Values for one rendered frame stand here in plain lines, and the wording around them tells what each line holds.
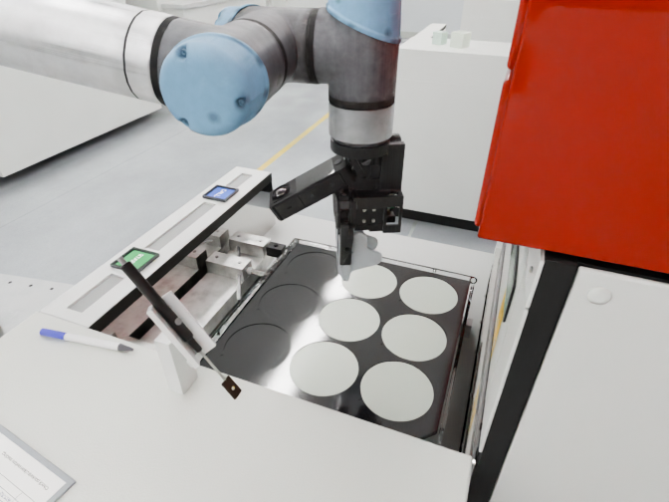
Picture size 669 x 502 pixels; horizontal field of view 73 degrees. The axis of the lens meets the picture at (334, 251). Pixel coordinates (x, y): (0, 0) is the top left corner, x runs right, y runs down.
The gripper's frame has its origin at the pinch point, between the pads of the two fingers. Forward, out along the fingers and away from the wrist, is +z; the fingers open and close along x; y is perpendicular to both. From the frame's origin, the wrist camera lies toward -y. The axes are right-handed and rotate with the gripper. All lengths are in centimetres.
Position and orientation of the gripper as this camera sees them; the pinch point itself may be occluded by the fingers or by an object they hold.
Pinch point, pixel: (340, 272)
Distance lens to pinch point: 64.5
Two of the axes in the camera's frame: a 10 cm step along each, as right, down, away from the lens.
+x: -0.9, -5.7, 8.2
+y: 10.0, -0.5, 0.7
